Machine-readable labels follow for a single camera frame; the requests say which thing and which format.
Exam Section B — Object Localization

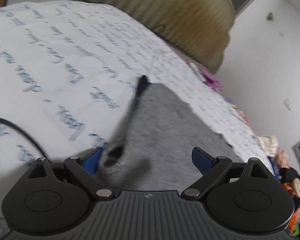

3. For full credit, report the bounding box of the white bedsheet with blue script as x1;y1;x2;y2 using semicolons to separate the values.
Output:
0;0;276;240

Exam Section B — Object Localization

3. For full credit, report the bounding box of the olive tufted headboard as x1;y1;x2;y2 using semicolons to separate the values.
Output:
72;0;236;74

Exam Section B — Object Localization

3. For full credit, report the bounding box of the purple cloth item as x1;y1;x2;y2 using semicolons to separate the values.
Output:
200;68;222;92

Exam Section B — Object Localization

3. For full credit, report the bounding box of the grey knit sock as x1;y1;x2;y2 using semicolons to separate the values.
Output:
95;83;241;192

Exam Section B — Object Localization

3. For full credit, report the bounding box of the white small box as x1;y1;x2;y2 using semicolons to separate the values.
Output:
188;61;206;82

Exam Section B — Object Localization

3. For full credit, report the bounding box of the white wall switch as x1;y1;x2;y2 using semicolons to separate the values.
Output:
283;98;292;111

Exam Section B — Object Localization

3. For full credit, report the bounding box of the floral patterned fabric pile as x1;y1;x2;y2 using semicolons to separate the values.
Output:
225;97;300;239

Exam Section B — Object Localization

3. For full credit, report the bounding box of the dark navy sock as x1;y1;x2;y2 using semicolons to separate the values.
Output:
105;75;150;166

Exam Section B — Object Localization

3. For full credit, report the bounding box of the black cable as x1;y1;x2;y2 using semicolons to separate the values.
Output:
0;115;50;159

